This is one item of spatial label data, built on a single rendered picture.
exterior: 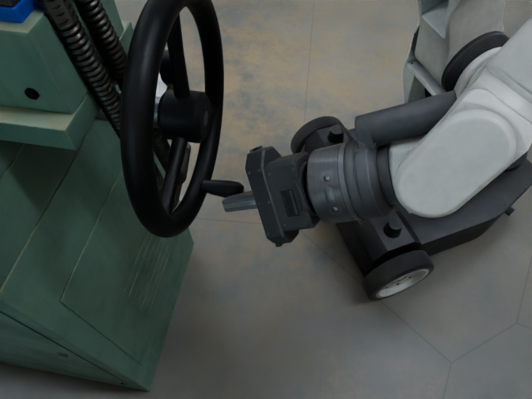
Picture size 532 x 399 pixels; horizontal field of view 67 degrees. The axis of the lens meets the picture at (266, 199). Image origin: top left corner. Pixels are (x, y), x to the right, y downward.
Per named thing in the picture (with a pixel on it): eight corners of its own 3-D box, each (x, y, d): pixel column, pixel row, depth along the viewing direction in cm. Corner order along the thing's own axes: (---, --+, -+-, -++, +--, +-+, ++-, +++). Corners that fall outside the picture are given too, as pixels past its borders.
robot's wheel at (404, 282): (355, 275, 106) (366, 290, 123) (364, 292, 103) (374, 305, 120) (424, 241, 103) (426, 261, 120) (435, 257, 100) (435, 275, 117)
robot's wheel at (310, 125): (292, 123, 130) (287, 161, 146) (298, 133, 127) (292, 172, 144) (347, 109, 134) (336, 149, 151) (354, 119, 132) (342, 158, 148)
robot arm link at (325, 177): (294, 227, 56) (379, 216, 50) (264, 258, 48) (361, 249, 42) (268, 141, 53) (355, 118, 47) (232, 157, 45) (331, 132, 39)
